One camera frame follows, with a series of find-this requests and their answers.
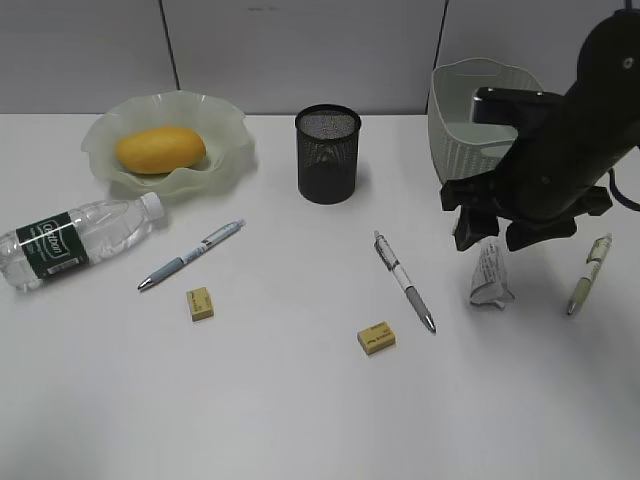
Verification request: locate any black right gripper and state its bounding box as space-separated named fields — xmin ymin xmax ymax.
xmin=440 ymin=92 xmax=639 ymax=252

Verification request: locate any waste paper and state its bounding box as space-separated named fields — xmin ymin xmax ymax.
xmin=469 ymin=239 xmax=515 ymax=310

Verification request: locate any green beige ballpoint pen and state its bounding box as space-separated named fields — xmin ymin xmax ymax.
xmin=566 ymin=232 xmax=613 ymax=316

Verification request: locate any blue grey ballpoint pen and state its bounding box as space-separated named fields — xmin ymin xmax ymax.
xmin=137 ymin=219 xmax=246 ymax=292

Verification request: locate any yellow mango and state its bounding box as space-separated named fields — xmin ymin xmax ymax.
xmin=115 ymin=126 xmax=206 ymax=175

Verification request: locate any clear plastic water bottle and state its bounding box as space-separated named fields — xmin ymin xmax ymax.
xmin=1 ymin=192 xmax=165 ymax=291

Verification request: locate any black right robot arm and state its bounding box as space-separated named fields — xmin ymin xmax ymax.
xmin=440 ymin=7 xmax=639 ymax=251

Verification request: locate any green woven plastic basket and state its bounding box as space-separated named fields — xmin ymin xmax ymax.
xmin=427 ymin=57 xmax=542 ymax=182

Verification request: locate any white grey ballpoint pen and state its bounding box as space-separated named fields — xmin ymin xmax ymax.
xmin=373 ymin=230 xmax=437 ymax=334

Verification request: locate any yellow eraser middle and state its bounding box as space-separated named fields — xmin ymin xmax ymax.
xmin=357 ymin=322 xmax=396 ymax=355

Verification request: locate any yellow eraser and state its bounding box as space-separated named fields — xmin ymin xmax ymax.
xmin=357 ymin=322 xmax=396 ymax=355
xmin=186 ymin=287 xmax=214 ymax=322

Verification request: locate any black mesh pen holder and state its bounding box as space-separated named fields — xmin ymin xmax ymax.
xmin=295 ymin=104 xmax=362 ymax=205

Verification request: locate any frosted green wavy plate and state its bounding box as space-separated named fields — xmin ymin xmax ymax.
xmin=81 ymin=90 xmax=257 ymax=197

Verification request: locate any yellow eraser left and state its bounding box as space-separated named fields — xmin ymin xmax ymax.
xmin=186 ymin=287 xmax=214 ymax=322

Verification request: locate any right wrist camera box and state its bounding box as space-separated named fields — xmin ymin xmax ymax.
xmin=470 ymin=87 xmax=564 ymax=130

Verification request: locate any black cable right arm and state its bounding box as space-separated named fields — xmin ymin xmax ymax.
xmin=607 ymin=167 xmax=640 ymax=211

